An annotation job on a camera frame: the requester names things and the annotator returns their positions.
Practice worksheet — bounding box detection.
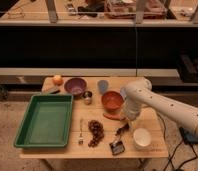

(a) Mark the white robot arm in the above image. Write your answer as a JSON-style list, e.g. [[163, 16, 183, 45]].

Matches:
[[123, 78, 198, 171]]

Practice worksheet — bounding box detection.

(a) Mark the white paper cup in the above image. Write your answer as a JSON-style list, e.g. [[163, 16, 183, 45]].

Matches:
[[133, 128, 152, 149]]

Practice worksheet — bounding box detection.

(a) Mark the blue plastic cup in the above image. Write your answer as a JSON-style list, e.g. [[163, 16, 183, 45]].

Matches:
[[97, 80, 108, 94]]

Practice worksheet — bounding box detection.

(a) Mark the small metal cup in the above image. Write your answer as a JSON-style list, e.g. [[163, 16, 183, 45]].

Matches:
[[83, 91, 92, 105]]

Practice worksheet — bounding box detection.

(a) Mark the orange carrot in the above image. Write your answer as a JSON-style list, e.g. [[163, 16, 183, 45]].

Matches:
[[103, 113, 125, 121]]

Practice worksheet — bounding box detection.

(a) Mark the orange bowl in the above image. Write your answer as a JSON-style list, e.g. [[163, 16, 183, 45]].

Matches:
[[101, 91, 124, 111]]

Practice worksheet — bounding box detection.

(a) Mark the wooden table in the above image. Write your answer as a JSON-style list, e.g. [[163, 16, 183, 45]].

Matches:
[[20, 77, 168, 159]]

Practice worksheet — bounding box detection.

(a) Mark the bunch of dark grapes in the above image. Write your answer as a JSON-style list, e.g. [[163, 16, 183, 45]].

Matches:
[[88, 120, 104, 147]]

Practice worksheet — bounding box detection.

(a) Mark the silver fork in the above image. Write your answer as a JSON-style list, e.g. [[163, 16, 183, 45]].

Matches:
[[78, 118, 84, 145]]

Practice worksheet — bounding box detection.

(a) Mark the black power box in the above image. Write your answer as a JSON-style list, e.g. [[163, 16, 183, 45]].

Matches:
[[179, 127, 198, 144]]

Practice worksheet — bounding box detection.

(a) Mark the purple bowl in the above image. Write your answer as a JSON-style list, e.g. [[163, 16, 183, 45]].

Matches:
[[64, 78, 87, 96]]

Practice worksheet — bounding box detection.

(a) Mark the green plastic tray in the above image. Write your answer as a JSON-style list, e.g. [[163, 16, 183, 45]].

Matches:
[[14, 94, 73, 148]]

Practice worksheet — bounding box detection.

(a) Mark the orange fruit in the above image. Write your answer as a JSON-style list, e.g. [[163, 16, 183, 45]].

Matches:
[[52, 75, 63, 85]]

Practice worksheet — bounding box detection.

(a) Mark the grey sponge block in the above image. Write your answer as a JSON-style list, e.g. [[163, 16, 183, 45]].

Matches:
[[44, 86, 60, 94]]

